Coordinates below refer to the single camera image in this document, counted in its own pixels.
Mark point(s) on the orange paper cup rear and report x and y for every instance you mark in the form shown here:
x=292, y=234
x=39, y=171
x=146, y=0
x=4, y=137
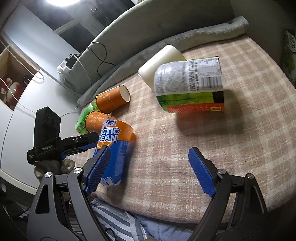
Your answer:
x=113, y=99

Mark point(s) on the red white vase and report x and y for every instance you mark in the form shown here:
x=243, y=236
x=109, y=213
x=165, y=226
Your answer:
x=11, y=91

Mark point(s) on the green orange labelled cup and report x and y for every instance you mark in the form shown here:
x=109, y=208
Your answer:
x=190, y=86

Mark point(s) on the gloved left hand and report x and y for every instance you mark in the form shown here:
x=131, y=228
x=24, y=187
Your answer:
x=53, y=166

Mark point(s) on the dark bottle on shelf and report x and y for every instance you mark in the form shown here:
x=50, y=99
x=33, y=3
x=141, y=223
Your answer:
x=26, y=80

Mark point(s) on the green plastic cup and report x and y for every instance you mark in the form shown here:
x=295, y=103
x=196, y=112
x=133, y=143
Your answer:
x=80, y=124

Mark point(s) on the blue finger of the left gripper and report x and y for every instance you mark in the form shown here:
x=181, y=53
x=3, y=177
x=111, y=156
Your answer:
x=75, y=148
x=87, y=138

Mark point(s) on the white power plug adapter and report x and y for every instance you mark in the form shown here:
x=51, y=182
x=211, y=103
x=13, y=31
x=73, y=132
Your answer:
x=63, y=68

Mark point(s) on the black power adapter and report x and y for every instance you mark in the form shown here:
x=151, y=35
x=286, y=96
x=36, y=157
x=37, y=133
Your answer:
x=71, y=60

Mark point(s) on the striped blue white clothing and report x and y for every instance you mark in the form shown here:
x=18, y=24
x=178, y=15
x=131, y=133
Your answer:
x=123, y=225

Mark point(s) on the orange paper cup front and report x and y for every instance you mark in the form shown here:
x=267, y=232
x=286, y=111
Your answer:
x=94, y=121

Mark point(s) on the green carton box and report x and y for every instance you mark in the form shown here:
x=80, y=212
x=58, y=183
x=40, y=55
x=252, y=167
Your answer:
x=288, y=56

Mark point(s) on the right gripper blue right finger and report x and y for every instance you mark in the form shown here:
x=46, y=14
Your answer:
x=237, y=210

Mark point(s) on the blue orange Arctic Ocean cup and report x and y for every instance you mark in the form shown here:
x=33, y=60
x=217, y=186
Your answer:
x=116, y=135

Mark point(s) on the orange paper cup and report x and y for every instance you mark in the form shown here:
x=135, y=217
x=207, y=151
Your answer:
x=113, y=99
x=94, y=121

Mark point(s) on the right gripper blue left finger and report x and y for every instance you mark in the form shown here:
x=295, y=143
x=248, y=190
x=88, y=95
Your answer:
x=48, y=218

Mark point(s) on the grey fleece blanket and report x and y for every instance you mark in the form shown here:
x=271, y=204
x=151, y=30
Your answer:
x=140, y=32

